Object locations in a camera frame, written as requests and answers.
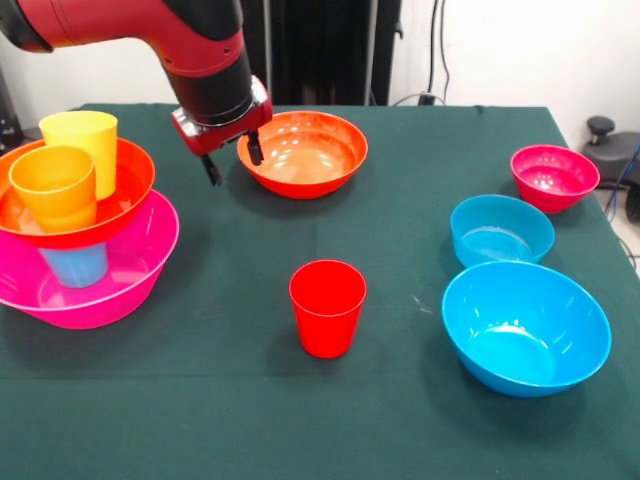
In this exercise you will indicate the red cup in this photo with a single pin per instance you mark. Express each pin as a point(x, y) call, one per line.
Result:
point(327, 320)

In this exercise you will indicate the orange-red bowl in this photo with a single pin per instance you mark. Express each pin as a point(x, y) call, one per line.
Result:
point(130, 175)
point(310, 155)

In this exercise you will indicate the dark green tablecloth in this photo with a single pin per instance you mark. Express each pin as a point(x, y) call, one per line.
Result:
point(320, 425)

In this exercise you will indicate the large pink bowl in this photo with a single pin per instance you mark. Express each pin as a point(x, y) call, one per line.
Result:
point(140, 270)

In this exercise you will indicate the blue cup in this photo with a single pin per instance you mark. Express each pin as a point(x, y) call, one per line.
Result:
point(75, 267)

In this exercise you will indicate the yellow cup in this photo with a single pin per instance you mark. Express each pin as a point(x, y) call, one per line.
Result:
point(102, 150)

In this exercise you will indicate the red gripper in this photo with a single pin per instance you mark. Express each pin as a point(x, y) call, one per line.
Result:
point(220, 135)

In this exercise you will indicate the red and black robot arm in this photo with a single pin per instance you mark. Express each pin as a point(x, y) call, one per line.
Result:
point(190, 40)

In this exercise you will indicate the small magenta bowl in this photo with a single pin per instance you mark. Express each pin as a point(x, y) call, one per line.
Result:
point(550, 192)

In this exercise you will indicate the small blue bowl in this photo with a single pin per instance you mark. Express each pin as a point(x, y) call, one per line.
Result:
point(500, 220)

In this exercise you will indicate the large blue bowl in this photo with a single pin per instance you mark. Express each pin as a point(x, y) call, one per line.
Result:
point(525, 325)

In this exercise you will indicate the orange cup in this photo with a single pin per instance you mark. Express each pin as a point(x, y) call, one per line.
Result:
point(55, 190)
point(70, 222)

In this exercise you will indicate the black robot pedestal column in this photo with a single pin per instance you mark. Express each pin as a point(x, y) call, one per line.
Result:
point(325, 50)

